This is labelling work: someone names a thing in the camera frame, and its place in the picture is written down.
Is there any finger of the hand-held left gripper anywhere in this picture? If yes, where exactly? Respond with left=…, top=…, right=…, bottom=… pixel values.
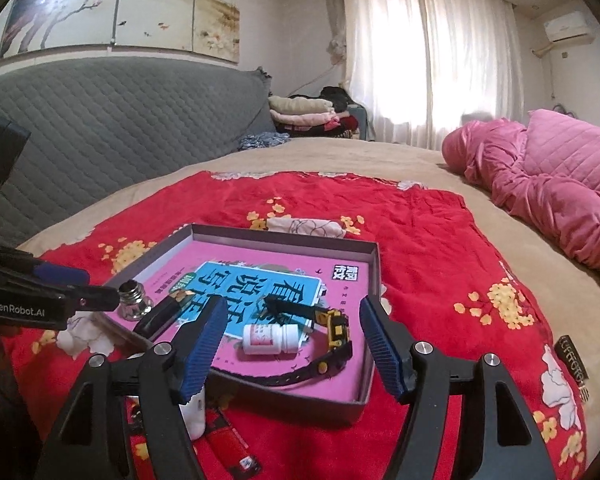
left=0, top=252, right=92, bottom=288
left=45, top=284, right=122, bottom=313

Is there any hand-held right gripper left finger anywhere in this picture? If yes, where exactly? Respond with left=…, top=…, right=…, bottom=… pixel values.
left=32, top=296, right=230, bottom=480

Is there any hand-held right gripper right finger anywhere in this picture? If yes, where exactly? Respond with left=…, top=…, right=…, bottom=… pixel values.
left=358, top=297, right=558, bottom=480

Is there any metal threaded fitting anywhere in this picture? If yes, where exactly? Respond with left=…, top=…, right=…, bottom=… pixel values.
left=116, top=282, right=155, bottom=322

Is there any yellow watch with black strap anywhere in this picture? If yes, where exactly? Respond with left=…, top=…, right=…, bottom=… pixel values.
left=261, top=296, right=353, bottom=388

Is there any black and gold case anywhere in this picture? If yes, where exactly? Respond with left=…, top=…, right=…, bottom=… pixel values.
left=132, top=287, right=188, bottom=341

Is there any white pill bottle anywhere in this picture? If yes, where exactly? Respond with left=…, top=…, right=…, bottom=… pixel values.
left=242, top=323, right=299, bottom=356

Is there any grey cardboard box tray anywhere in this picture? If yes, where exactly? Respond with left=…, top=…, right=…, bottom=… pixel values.
left=102, top=223, right=382, bottom=431

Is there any red lighter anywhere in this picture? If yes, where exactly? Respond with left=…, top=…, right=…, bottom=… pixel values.
left=205, top=407, right=261, bottom=480

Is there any pink book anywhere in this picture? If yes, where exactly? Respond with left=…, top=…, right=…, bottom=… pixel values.
left=142, top=239, right=376, bottom=403

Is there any red floral blanket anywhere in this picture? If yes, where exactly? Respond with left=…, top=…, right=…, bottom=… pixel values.
left=0, top=170, right=588, bottom=480

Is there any grey quilted headboard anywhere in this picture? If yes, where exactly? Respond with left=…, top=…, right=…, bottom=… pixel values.
left=0, top=55, right=276, bottom=251

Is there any brown blanket label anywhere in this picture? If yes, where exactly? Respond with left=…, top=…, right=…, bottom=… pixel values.
left=555, top=335, right=591, bottom=401

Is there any blue patterned cloth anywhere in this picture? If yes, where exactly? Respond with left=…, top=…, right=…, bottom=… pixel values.
left=237, top=131, right=288, bottom=152

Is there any pink quilt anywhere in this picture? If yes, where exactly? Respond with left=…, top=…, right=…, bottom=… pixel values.
left=441, top=108, right=600, bottom=301

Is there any stack of folded clothes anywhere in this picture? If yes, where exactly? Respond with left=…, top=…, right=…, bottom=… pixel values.
left=267, top=86, right=368, bottom=141

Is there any white curtain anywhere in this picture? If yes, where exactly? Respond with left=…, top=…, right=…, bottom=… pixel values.
left=325, top=0, right=526, bottom=153

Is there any white air conditioner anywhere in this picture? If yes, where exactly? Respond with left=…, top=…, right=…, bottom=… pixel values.
left=542, top=10, right=596, bottom=45

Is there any tree wall painting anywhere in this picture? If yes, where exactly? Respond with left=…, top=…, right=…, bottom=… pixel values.
left=0, top=0, right=243, bottom=67

